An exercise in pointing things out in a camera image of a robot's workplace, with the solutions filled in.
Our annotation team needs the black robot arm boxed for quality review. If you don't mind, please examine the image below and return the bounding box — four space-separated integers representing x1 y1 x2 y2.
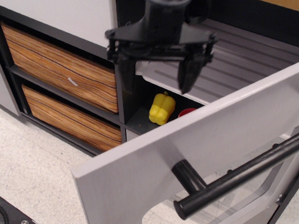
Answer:
105 0 217 94

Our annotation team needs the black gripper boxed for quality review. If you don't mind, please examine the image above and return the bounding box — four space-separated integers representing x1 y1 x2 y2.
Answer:
105 0 217 95

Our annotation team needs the grey lower oven drawer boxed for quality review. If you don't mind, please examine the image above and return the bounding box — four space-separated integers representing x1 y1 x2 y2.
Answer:
119 128 285 224

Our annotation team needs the red toy cup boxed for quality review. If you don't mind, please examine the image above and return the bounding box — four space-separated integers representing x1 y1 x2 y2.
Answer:
178 108 197 118

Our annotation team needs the upper wood-pattern fabric bin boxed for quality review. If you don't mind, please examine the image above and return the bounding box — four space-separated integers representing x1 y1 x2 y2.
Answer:
1 23 118 114

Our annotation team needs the wood-pattern fabric bin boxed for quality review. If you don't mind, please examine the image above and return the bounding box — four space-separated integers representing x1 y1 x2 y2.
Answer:
22 84 122 152
1 23 118 114

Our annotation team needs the dark grey toy kitchen cabinet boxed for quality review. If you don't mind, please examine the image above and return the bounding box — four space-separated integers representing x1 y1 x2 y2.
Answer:
0 0 299 224

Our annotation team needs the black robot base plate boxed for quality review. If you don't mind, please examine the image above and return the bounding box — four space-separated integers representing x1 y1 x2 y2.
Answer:
0 196 38 224

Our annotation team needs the lower wood-pattern fabric bin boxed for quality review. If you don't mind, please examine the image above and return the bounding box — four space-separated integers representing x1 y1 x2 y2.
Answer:
22 84 122 152

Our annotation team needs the yellow toy bell pepper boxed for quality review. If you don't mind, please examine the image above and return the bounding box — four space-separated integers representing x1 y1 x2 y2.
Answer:
148 92 176 126

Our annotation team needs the grey oven rack shelf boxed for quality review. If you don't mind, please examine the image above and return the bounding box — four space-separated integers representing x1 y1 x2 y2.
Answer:
137 20 299 108

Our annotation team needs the grey toy oven door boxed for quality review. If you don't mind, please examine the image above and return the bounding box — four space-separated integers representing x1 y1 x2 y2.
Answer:
72 62 299 224

